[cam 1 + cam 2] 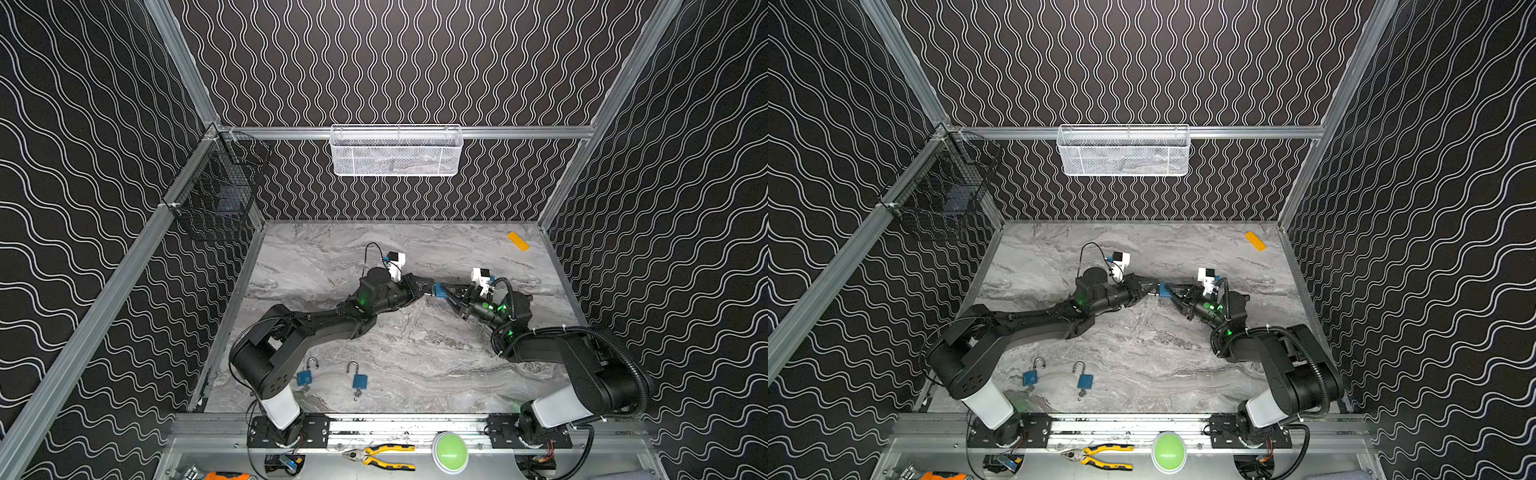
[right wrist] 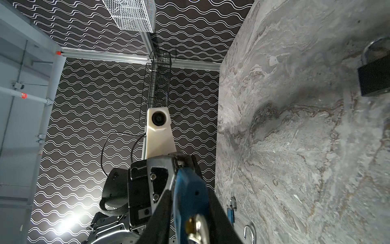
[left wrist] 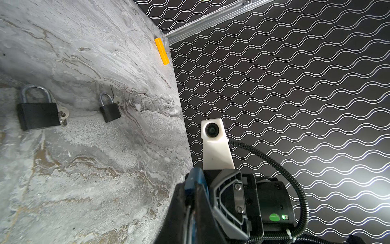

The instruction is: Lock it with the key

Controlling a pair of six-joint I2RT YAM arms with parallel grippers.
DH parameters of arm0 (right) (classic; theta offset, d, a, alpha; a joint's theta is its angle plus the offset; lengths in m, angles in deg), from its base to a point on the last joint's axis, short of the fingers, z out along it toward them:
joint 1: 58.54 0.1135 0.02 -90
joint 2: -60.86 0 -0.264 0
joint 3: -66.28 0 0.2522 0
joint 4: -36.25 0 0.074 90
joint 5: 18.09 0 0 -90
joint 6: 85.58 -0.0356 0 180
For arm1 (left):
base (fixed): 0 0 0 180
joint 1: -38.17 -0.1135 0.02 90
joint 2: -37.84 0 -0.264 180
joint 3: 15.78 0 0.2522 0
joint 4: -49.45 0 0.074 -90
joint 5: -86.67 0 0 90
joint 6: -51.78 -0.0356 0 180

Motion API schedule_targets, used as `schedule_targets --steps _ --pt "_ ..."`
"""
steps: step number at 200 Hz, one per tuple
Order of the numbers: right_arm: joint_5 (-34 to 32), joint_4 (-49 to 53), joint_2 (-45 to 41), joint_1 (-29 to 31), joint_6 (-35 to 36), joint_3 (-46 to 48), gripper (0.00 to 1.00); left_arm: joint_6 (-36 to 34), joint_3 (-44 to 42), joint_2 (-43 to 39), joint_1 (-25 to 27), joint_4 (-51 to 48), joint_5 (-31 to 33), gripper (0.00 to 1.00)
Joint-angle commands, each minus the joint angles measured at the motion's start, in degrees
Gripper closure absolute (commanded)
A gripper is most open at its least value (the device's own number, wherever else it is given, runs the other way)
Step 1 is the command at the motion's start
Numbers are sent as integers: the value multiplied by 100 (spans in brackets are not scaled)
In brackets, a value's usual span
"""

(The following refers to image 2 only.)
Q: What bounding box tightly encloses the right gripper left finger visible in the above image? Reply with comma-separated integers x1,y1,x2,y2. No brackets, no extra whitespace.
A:
137,190,172,244

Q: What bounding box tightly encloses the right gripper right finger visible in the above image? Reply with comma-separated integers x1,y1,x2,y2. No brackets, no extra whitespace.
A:
208,189,242,244

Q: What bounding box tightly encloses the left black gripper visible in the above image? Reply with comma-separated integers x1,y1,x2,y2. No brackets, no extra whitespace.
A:
128,154,202,229

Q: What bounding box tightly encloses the blue padlock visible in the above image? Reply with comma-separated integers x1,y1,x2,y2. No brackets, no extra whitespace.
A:
226,196,237,226
243,225,257,244
173,167,211,244

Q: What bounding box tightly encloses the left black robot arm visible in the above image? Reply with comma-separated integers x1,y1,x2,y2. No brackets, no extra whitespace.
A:
87,129,211,244

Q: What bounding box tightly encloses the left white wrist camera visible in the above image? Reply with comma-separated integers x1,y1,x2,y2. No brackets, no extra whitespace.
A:
144,107,177,159

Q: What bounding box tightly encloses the black wire basket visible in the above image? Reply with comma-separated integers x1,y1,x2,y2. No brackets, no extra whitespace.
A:
139,48,172,126

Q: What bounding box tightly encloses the white wire basket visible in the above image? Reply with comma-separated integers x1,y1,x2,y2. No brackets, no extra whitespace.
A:
103,0,156,33

